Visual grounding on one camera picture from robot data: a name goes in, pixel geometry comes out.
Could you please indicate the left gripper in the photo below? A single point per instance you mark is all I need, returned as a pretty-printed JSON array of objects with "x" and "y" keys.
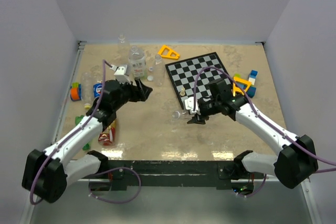
[{"x": 140, "y": 93}]

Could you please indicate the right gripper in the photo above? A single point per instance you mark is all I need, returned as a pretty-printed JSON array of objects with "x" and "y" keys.
[{"x": 196, "y": 118}]

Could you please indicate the grapefruit tea bottle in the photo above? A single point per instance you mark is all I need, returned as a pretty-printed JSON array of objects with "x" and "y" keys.
[{"x": 137, "y": 60}]

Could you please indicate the clear Pocari bottle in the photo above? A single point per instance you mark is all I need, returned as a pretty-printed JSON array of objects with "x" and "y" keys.
[{"x": 123, "y": 46}]

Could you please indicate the clear slim bottle white cap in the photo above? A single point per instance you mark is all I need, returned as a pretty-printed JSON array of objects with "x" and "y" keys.
[{"x": 158, "y": 70}]

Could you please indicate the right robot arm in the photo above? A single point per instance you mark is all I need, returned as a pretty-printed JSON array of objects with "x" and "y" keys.
[{"x": 293, "y": 160}]

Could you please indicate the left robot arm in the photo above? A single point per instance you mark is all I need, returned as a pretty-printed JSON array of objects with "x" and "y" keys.
[{"x": 49, "y": 172}]

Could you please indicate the Pepsi label bottle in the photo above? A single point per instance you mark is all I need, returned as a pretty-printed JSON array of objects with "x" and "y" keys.
[{"x": 97, "y": 89}]

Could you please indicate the clear bottle yellow cap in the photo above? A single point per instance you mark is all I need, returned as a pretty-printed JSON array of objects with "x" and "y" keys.
[{"x": 86, "y": 90}]

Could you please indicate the red label tea bottle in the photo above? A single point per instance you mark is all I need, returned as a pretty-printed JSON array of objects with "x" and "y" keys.
[{"x": 107, "y": 137}]

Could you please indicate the green plastic bottle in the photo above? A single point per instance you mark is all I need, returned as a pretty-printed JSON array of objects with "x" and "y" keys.
[{"x": 78, "y": 119}]

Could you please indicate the white chess piece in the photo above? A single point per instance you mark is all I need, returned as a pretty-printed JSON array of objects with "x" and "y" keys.
[{"x": 182, "y": 92}]

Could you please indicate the chessboard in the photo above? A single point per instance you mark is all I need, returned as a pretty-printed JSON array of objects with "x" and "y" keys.
[{"x": 194, "y": 74}]

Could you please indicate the yellow triangle toy far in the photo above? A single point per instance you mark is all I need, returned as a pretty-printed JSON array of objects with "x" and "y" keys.
[{"x": 168, "y": 53}]

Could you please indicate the yellow triangle toy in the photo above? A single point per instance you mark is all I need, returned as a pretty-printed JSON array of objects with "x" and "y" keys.
[
  {"x": 240, "y": 86},
  {"x": 168, "y": 53}
]

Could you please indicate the yellow triangle toy right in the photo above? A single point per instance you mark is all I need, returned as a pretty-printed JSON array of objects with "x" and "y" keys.
[{"x": 240, "y": 86}]

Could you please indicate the colourful toy car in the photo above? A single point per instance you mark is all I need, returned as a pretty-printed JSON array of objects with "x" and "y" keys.
[{"x": 75, "y": 91}]

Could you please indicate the blue toy blocks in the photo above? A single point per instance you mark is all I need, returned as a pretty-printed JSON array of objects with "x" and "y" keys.
[{"x": 252, "y": 78}]

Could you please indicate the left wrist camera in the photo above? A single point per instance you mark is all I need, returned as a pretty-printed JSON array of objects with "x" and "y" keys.
[{"x": 122, "y": 73}]

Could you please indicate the black table front rail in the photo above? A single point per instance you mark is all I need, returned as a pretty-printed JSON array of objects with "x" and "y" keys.
[{"x": 218, "y": 174}]

